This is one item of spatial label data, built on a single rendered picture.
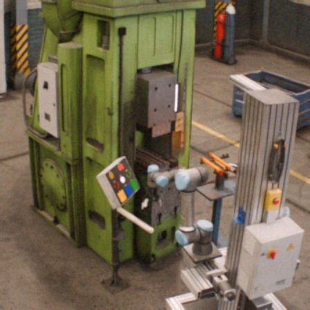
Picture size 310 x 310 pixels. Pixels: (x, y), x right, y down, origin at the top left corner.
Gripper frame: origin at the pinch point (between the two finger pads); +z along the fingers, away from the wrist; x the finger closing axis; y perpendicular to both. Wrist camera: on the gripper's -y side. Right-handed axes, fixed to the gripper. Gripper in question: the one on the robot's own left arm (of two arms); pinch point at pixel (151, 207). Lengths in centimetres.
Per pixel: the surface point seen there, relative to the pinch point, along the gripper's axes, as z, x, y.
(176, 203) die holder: 35, 45, -53
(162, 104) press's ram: -60, 29, -53
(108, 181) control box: -20.7, -29.0, -12.3
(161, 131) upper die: -37, 29, -53
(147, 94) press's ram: -71, 14, -50
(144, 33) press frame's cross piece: -119, 17, -64
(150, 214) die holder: 36, 18, -45
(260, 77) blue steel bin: 37, 349, -385
